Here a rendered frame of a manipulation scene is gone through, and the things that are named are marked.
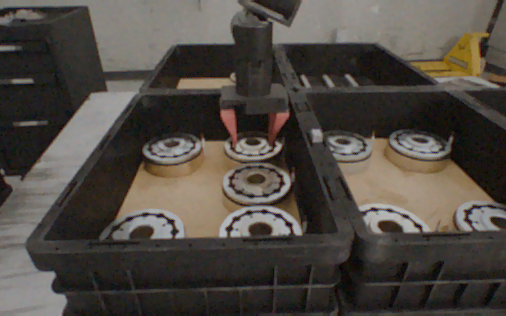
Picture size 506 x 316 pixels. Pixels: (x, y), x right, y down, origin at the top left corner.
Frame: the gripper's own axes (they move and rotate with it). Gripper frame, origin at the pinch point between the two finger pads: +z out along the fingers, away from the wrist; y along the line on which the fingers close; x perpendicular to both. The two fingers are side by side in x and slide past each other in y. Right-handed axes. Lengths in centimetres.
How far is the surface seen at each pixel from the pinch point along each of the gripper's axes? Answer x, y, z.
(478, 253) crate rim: 32.3, -16.8, -4.5
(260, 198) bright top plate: 15.2, 0.9, 0.8
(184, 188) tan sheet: 7.1, 12.0, 4.1
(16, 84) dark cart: -113, 98, 24
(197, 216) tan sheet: 14.1, 9.8, 4.1
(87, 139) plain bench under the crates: -38, 43, 17
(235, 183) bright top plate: 11.2, 4.0, 0.8
